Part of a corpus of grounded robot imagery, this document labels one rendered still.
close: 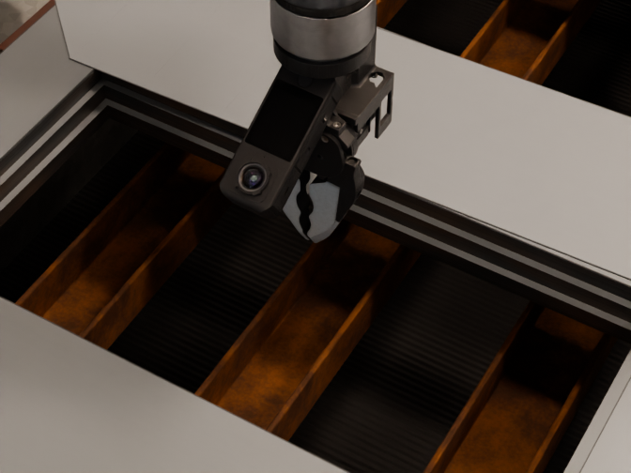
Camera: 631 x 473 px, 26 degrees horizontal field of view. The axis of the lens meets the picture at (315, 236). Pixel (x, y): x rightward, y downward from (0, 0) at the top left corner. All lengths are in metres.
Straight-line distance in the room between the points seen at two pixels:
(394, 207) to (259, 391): 0.22
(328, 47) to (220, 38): 0.37
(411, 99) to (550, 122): 0.13
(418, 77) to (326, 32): 0.34
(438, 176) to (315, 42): 0.27
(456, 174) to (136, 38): 0.34
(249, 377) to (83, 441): 0.29
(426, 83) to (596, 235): 0.23
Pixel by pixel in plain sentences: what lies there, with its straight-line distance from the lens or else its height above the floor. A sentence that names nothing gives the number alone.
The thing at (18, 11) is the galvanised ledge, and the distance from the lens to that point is 1.67.
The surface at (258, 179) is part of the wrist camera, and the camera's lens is 0.98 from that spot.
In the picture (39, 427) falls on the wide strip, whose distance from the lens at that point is 1.04.
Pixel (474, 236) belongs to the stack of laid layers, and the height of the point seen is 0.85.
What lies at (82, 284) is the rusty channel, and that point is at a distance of 1.36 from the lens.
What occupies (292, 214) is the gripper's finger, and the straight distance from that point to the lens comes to 1.11.
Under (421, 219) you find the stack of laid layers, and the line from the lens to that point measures 1.17.
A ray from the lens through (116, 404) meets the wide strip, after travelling 1.04.
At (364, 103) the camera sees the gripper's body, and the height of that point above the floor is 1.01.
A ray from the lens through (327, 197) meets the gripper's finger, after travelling 1.07.
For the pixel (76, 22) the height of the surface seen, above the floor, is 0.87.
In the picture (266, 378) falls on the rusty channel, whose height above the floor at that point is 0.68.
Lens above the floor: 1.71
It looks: 49 degrees down
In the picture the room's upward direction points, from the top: straight up
